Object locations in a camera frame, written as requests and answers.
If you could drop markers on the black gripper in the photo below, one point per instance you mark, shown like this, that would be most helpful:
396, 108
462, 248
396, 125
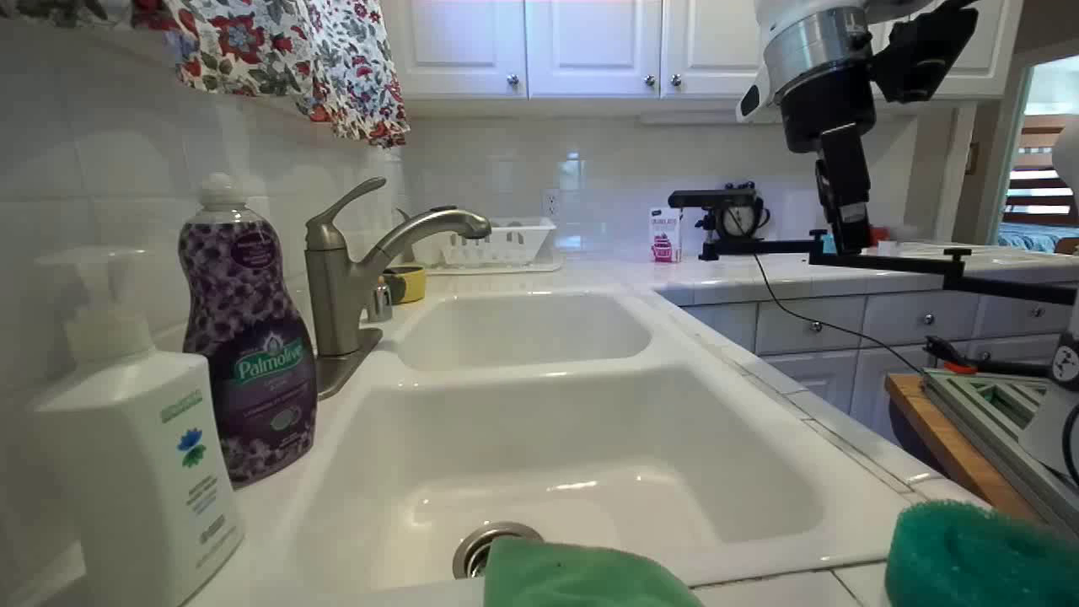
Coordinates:
832, 105

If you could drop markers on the grey metal faucet spout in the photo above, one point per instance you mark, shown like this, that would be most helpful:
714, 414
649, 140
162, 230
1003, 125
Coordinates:
337, 304

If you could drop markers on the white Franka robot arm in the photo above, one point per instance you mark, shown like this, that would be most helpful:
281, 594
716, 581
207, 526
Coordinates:
813, 38

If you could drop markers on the small teal item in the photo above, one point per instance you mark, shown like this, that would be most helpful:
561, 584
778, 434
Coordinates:
819, 237

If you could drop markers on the small red item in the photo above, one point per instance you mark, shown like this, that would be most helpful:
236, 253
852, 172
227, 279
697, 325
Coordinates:
886, 235

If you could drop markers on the white lower cabinets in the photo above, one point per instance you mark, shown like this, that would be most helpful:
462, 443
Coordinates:
810, 325

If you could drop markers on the white cabinets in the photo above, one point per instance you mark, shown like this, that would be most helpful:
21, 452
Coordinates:
583, 46
810, 325

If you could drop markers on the pink and white bottle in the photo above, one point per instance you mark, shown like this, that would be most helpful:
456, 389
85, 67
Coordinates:
667, 237

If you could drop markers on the wooden cart top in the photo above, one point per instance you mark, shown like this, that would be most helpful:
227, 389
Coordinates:
946, 441

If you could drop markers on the grey robot mounting platform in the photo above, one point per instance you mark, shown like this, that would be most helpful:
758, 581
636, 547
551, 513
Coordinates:
989, 415

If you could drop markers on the white upper cabinets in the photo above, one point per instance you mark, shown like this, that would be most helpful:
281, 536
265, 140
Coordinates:
583, 46

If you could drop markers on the white plastic basket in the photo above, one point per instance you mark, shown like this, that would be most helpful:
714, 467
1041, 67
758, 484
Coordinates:
508, 240

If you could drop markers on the white double kitchen sink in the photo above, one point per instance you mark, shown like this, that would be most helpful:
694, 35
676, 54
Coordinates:
583, 450

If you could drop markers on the teal towel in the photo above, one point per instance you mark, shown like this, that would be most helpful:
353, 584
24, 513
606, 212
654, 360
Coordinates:
979, 557

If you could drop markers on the yellow sponge holder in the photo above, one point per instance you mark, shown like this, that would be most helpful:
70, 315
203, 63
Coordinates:
409, 284

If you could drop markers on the green cloth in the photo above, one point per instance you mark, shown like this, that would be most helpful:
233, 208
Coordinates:
574, 577

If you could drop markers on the chrome sink air gap cap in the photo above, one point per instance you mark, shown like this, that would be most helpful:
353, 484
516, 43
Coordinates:
379, 300

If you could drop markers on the metal sink drain strainer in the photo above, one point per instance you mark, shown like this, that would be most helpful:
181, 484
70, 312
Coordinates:
478, 547

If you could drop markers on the floral fabric curtain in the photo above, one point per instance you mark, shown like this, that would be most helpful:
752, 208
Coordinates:
305, 54

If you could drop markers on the purple dish soap bottle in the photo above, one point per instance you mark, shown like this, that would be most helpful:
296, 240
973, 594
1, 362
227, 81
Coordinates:
255, 372

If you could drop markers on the white pump soap bottle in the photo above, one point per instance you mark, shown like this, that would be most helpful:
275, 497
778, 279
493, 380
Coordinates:
137, 475

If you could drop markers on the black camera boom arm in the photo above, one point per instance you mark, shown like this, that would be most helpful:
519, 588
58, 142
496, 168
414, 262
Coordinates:
957, 270

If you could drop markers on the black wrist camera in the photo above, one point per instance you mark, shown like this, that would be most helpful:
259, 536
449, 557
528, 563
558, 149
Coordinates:
928, 51

